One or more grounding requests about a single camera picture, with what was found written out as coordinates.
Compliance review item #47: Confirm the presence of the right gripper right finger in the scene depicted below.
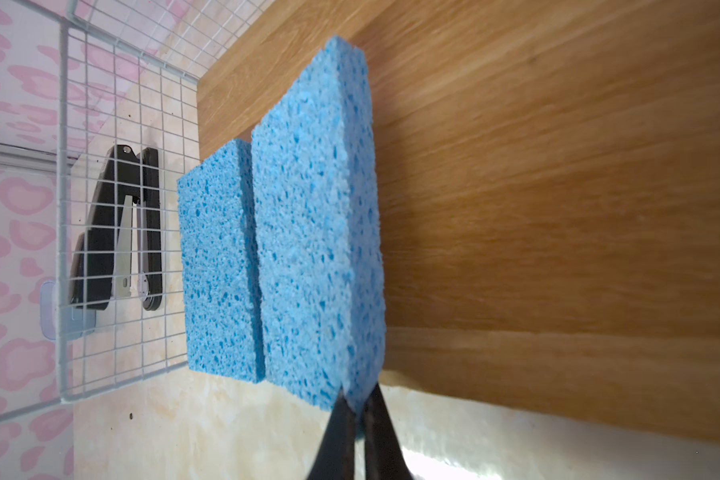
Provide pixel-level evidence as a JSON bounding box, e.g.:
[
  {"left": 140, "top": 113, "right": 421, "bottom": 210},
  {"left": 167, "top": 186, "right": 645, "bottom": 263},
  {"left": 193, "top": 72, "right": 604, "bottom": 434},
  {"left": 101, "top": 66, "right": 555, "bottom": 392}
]
[{"left": 361, "top": 384, "right": 413, "bottom": 480}]

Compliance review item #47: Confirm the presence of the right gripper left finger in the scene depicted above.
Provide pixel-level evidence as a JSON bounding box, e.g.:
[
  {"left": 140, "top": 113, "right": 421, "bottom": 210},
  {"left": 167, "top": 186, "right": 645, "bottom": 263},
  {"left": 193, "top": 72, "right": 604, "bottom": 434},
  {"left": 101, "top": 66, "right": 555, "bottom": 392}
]
[{"left": 306, "top": 390, "right": 357, "bottom": 480}]

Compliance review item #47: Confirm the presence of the blue sponge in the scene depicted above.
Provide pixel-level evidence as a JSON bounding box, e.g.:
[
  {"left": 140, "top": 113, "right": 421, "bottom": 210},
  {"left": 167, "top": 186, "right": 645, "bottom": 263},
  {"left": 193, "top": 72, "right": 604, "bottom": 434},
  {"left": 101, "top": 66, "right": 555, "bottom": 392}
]
[
  {"left": 252, "top": 37, "right": 386, "bottom": 411},
  {"left": 178, "top": 139, "right": 265, "bottom": 383}
]

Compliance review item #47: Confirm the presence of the black stapler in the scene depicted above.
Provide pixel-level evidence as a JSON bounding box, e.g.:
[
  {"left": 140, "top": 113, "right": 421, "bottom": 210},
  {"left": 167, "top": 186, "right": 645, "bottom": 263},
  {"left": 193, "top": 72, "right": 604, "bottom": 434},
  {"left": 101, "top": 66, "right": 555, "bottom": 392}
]
[{"left": 68, "top": 143, "right": 164, "bottom": 312}]

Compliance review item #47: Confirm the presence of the blue square timer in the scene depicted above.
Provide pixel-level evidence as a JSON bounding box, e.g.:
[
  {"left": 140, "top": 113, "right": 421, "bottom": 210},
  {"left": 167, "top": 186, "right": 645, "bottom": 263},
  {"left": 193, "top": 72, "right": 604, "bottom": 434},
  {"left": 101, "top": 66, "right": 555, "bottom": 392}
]
[{"left": 39, "top": 280, "right": 96, "bottom": 341}]

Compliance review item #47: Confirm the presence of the white wire wooden shelf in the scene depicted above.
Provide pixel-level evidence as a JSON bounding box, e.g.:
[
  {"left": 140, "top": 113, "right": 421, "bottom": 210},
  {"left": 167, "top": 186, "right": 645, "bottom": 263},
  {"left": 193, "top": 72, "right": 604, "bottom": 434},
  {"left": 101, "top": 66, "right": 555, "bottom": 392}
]
[{"left": 0, "top": 0, "right": 720, "bottom": 448}]

